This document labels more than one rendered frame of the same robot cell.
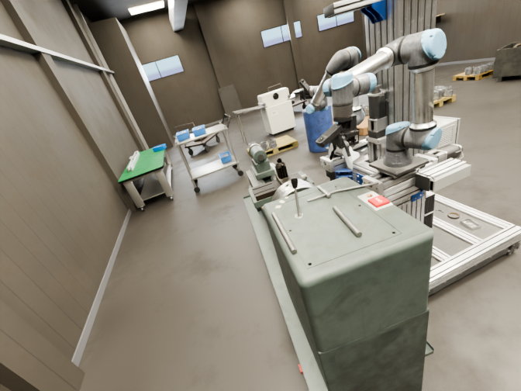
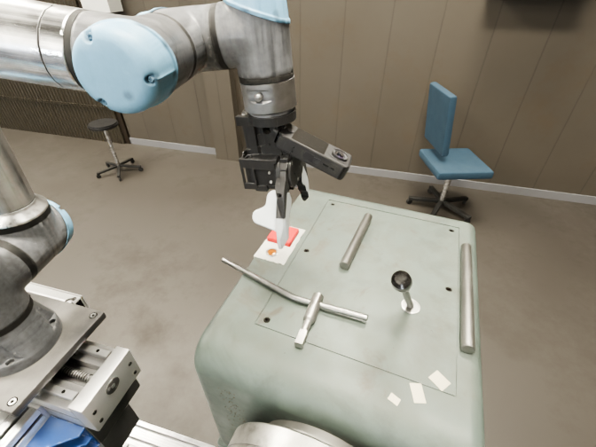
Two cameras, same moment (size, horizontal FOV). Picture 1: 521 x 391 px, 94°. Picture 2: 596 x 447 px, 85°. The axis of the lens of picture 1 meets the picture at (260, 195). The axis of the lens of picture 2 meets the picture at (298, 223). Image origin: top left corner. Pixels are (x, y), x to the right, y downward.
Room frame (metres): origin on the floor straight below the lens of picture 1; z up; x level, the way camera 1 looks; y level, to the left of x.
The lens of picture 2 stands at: (1.34, -0.15, 1.77)
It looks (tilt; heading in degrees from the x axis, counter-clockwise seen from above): 38 degrees down; 207
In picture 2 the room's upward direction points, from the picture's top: straight up
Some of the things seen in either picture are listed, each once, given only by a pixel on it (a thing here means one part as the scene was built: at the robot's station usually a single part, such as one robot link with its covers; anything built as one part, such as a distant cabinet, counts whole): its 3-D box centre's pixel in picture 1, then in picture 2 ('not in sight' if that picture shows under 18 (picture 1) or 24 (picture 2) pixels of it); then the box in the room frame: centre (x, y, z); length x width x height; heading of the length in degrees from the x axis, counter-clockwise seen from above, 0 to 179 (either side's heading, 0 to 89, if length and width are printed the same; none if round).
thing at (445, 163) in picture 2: not in sight; (452, 157); (-1.52, -0.11, 0.53); 0.62 x 0.59 x 1.06; 99
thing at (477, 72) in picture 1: (481, 69); not in sight; (6.72, -6.90, 0.15); 1.07 x 0.76 x 0.30; 101
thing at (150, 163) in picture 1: (153, 171); not in sight; (5.55, 2.20, 0.42); 2.30 x 0.91 x 0.85; 11
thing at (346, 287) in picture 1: (333, 247); (351, 326); (0.84, -0.25, 1.06); 0.59 x 0.48 x 0.39; 5
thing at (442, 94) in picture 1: (419, 97); not in sight; (5.79, -4.41, 0.17); 1.21 x 0.84 x 0.34; 11
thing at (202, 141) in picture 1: (199, 134); not in sight; (7.88, 1.27, 0.49); 1.23 x 0.75 x 0.97; 160
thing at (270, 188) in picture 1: (277, 186); not in sight; (1.85, -0.17, 0.95); 0.43 x 0.18 x 0.04; 95
